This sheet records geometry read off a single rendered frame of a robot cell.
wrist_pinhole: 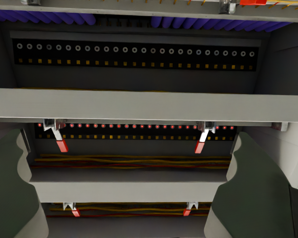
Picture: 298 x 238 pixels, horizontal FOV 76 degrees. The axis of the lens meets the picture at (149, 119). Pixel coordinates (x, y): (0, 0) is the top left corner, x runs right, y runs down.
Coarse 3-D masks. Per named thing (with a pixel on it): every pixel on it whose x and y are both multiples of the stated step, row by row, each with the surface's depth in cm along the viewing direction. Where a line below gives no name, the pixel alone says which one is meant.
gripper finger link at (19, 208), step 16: (0, 144) 10; (16, 144) 10; (0, 160) 9; (16, 160) 9; (0, 176) 8; (16, 176) 8; (0, 192) 7; (16, 192) 7; (32, 192) 7; (0, 208) 7; (16, 208) 7; (32, 208) 7; (0, 224) 6; (16, 224) 6; (32, 224) 6
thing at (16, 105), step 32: (0, 96) 29; (32, 96) 29; (64, 96) 30; (96, 96) 30; (128, 96) 30; (160, 96) 30; (192, 96) 31; (224, 96) 31; (256, 96) 31; (288, 96) 31; (0, 128) 42; (64, 128) 50; (96, 128) 51; (128, 128) 51; (160, 128) 52; (192, 128) 52; (224, 128) 52; (256, 128) 48; (288, 128) 38
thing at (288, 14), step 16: (0, 0) 27; (16, 0) 27; (48, 0) 27; (64, 0) 27; (80, 0) 27; (96, 0) 27; (112, 0) 28; (128, 0) 28; (144, 0) 28; (160, 0) 27; (176, 0) 28; (192, 0) 28; (272, 0) 27; (160, 16) 30; (176, 16) 30; (192, 16) 29; (208, 16) 29; (224, 16) 29; (240, 16) 29; (256, 16) 29; (272, 16) 29; (288, 16) 29
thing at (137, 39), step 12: (12, 36) 40; (24, 36) 40; (36, 36) 40; (48, 36) 40; (60, 36) 41; (72, 36) 41; (84, 36) 41; (96, 36) 41; (108, 36) 41; (120, 36) 41; (132, 36) 41; (144, 36) 41; (156, 36) 41; (168, 36) 42; (180, 36) 42; (276, 36) 42; (288, 36) 39; (276, 48) 42; (288, 48) 39
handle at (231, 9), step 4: (232, 0) 24; (236, 0) 23; (240, 0) 22; (244, 0) 21; (248, 0) 20; (252, 0) 20; (256, 0) 19; (260, 0) 19; (264, 0) 19; (228, 4) 25; (232, 4) 25; (240, 4) 22; (244, 4) 21; (248, 4) 20; (252, 4) 20; (256, 4) 19; (260, 4) 19; (264, 4) 19; (228, 8) 25; (232, 8) 25
